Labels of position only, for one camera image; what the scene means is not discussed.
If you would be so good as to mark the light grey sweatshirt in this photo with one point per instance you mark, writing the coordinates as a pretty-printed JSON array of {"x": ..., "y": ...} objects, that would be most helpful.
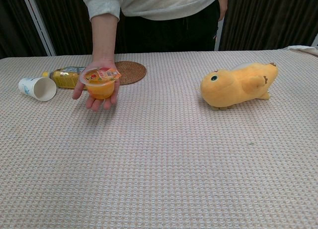
[{"x": 159, "y": 1}]

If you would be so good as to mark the white metal frame bar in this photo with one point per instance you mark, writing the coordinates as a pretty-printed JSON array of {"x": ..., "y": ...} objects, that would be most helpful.
[
  {"x": 315, "y": 40},
  {"x": 37, "y": 22},
  {"x": 218, "y": 36}
]

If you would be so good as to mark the orange jelly cup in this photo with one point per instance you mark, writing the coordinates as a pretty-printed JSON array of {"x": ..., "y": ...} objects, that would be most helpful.
[{"x": 100, "y": 87}]

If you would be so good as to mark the yellow plush toy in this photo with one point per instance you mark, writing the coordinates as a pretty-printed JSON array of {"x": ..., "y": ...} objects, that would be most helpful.
[{"x": 236, "y": 87}]

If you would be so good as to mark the crumpled white cloth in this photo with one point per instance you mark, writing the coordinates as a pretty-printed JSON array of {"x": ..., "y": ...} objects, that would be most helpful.
[{"x": 301, "y": 49}]

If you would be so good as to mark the yellow drink bottle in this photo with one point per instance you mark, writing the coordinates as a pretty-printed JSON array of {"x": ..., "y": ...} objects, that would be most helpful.
[{"x": 65, "y": 78}]

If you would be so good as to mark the white paper cup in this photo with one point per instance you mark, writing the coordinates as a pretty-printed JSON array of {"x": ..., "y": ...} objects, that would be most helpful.
[{"x": 41, "y": 88}]

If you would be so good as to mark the checkered waffle tablecloth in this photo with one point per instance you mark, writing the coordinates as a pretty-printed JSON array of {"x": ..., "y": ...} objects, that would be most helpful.
[{"x": 159, "y": 152}]

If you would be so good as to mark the round woven rattan coaster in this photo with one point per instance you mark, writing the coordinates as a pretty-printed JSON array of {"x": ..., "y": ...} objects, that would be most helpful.
[{"x": 131, "y": 71}]

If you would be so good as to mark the black pants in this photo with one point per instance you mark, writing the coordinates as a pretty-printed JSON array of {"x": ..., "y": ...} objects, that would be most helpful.
[{"x": 169, "y": 32}]

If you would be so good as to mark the person right hand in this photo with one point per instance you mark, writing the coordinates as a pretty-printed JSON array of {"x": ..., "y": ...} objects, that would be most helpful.
[{"x": 99, "y": 104}]

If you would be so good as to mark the person left hand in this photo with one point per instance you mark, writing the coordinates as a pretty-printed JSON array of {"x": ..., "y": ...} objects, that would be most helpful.
[{"x": 222, "y": 8}]

